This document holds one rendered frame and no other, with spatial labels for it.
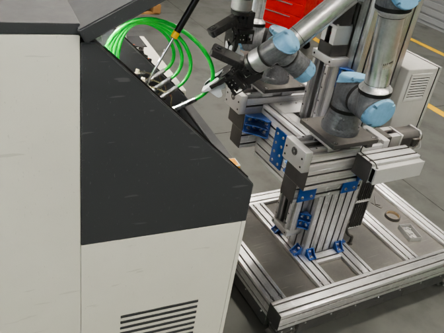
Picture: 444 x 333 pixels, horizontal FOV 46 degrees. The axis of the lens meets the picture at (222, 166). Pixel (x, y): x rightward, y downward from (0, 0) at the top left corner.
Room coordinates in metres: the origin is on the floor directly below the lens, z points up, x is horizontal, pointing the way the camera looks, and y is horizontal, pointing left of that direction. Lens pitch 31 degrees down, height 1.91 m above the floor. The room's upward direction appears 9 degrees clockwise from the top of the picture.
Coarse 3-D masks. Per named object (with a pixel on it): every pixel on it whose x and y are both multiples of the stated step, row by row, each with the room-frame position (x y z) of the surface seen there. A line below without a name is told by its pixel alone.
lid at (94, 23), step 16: (80, 0) 1.37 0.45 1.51; (96, 0) 1.33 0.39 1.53; (112, 0) 1.30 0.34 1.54; (128, 0) 1.27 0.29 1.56; (144, 0) 1.27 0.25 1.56; (160, 0) 1.29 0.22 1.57; (80, 16) 1.27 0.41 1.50; (96, 16) 1.24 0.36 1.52; (112, 16) 1.23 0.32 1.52; (128, 16) 1.25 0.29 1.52; (80, 32) 1.20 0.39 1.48; (96, 32) 1.22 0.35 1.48
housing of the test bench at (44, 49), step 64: (0, 0) 1.29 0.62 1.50; (64, 0) 1.38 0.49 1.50; (0, 64) 1.13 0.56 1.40; (64, 64) 1.20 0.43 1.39; (0, 128) 1.13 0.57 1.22; (64, 128) 1.20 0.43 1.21; (0, 192) 1.12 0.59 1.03; (64, 192) 1.20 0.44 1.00; (0, 256) 1.11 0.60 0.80; (64, 256) 1.19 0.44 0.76; (0, 320) 1.10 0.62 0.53; (64, 320) 1.19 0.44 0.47
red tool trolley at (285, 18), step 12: (276, 0) 5.93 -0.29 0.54; (288, 0) 5.86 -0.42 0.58; (300, 0) 5.77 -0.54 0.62; (312, 0) 5.86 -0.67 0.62; (264, 12) 5.99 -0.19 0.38; (276, 12) 5.90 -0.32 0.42; (288, 12) 5.83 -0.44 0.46; (300, 12) 5.75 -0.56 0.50; (276, 24) 5.88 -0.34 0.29; (288, 24) 5.81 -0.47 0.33
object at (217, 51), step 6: (216, 48) 1.58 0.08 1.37; (222, 48) 1.59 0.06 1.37; (210, 54) 1.57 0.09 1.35; (216, 54) 1.57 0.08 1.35; (222, 54) 1.57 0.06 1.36; (228, 54) 1.58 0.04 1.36; (234, 54) 1.59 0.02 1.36; (222, 60) 1.57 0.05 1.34; (228, 60) 1.56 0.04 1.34; (234, 60) 1.56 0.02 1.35; (240, 60) 1.57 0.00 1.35; (234, 66) 1.57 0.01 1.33; (240, 66) 1.56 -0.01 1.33
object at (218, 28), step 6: (228, 18) 1.84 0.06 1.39; (234, 18) 1.83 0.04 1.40; (216, 24) 1.83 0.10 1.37; (222, 24) 1.82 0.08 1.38; (228, 24) 1.82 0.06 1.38; (234, 24) 1.83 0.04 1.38; (210, 30) 1.80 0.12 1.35; (216, 30) 1.80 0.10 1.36; (222, 30) 1.81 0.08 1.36; (216, 36) 1.80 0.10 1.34
